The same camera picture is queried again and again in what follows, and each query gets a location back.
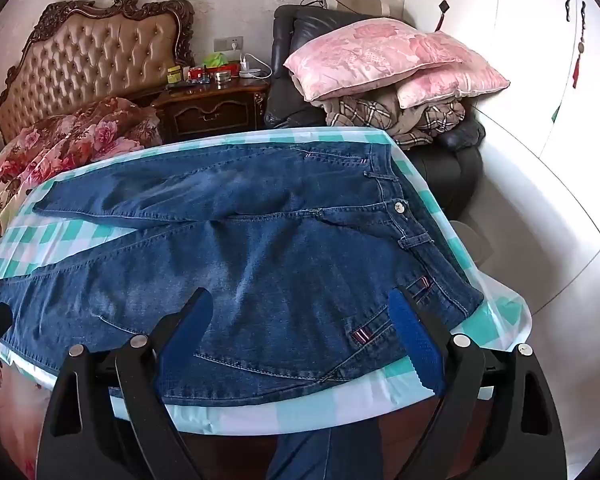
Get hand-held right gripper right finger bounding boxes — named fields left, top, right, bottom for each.
left=388, top=286, right=567, bottom=480

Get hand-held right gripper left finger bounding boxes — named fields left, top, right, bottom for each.
left=36, top=287, right=216, bottom=480

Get blue denim pants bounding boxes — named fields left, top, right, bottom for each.
left=0, top=141, right=485, bottom=408

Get green white checkered tablecloth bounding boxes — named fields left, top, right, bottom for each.
left=0, top=127, right=533, bottom=436

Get brown wooden table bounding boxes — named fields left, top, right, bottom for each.
left=185, top=400, right=446, bottom=480

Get person's leg in jeans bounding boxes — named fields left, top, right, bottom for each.
left=265, top=402, right=381, bottom=480

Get dark grey folded cloth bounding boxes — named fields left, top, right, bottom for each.
left=439, top=121, right=486, bottom=152

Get red floral quilt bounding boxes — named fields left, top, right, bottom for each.
left=0, top=96, right=164, bottom=221

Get dark wooden nightstand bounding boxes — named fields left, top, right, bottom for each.
left=152, top=77, right=271, bottom=143

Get brown plaid blanket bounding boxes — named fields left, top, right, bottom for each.
left=320, top=92, right=468, bottom=148

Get black leather armchair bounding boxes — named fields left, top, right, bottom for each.
left=264, top=4, right=486, bottom=221

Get small pink floral pillow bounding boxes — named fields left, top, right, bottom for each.
left=395, top=32, right=511, bottom=110

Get tufted leather carved headboard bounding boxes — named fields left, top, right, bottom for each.
left=0, top=0, right=196, bottom=146

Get large pink floral pillow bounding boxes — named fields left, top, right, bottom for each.
left=284, top=17, right=466, bottom=103

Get white wardrobe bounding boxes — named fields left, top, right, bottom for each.
left=404, top=0, right=600, bottom=246

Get long red tassel ornament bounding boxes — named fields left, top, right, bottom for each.
left=572, top=2, right=589, bottom=90

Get short red tassel ornament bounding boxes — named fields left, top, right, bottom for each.
left=434, top=0, right=453, bottom=33

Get beige cushion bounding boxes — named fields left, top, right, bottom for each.
left=330, top=0, right=393, bottom=16

